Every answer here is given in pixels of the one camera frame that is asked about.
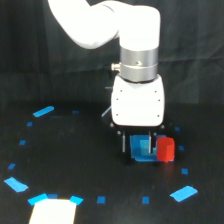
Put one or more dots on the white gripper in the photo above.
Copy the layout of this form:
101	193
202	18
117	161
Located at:
138	105

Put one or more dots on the blue tape strip top left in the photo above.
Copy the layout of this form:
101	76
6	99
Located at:
43	111

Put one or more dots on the blue tape piece by paper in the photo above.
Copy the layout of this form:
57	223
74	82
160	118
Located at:
76	200

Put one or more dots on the black backdrop curtain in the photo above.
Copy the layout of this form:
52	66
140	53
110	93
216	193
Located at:
39	62

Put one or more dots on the blue tape strip bottom right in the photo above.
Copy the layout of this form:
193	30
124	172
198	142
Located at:
183	193

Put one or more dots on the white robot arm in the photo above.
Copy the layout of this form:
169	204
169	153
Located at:
136	27

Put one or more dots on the white paper sheet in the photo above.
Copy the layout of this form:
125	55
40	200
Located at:
53	211

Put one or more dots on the red cylinder block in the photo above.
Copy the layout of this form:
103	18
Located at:
165	149

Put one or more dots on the blue tape strip by paper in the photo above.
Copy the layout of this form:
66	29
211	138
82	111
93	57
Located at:
34	200

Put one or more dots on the blue tape strip left bottom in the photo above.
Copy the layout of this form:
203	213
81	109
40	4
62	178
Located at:
16	185

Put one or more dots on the blue tape square patch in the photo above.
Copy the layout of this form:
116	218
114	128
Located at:
139	145

